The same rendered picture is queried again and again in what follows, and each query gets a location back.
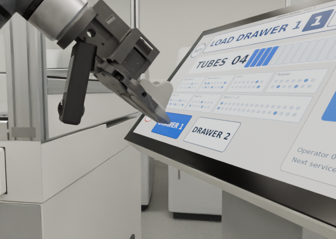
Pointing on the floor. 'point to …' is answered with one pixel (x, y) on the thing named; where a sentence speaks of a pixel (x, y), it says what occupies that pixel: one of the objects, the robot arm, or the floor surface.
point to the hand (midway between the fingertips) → (161, 121)
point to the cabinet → (84, 206)
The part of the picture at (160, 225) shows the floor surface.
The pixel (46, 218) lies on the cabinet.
